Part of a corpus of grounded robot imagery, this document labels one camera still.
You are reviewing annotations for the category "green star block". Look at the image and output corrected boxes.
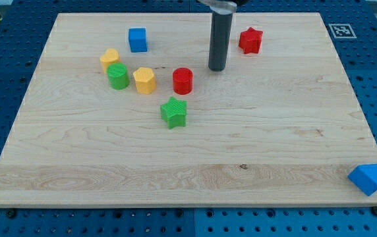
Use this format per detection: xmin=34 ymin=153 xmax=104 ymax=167
xmin=160 ymin=97 xmax=187 ymax=129

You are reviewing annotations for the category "red star block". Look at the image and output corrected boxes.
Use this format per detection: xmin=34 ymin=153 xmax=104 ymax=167
xmin=239 ymin=27 xmax=263 ymax=54

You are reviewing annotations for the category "red cylinder block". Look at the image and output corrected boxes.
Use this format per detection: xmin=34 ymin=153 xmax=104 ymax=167
xmin=173 ymin=68 xmax=193 ymax=95

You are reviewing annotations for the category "yellow hexagon block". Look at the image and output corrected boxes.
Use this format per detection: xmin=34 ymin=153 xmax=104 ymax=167
xmin=133 ymin=67 xmax=156 ymax=94

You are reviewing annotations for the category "light wooden board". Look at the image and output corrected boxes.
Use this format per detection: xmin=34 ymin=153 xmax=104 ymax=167
xmin=0 ymin=13 xmax=377 ymax=209

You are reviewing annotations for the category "green cylinder block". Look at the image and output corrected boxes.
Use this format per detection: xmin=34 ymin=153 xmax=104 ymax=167
xmin=107 ymin=63 xmax=129 ymax=90

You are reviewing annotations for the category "blue cube block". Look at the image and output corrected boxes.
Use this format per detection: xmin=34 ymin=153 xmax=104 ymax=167
xmin=129 ymin=28 xmax=148 ymax=53

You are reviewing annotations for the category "yellow heart block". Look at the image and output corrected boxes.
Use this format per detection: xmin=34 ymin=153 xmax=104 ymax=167
xmin=100 ymin=48 xmax=120 ymax=73

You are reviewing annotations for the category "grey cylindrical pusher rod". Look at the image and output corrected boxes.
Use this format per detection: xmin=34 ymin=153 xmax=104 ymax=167
xmin=208 ymin=11 xmax=233 ymax=72

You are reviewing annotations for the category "white fiducial marker tag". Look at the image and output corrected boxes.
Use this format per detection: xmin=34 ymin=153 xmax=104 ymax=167
xmin=328 ymin=23 xmax=357 ymax=39

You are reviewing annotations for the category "blue triangular prism block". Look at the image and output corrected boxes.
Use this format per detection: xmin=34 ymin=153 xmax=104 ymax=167
xmin=348 ymin=163 xmax=377 ymax=196

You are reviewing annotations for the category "silver rod mount flange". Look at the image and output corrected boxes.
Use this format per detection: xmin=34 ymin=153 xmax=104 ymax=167
xmin=198 ymin=0 xmax=237 ymax=15

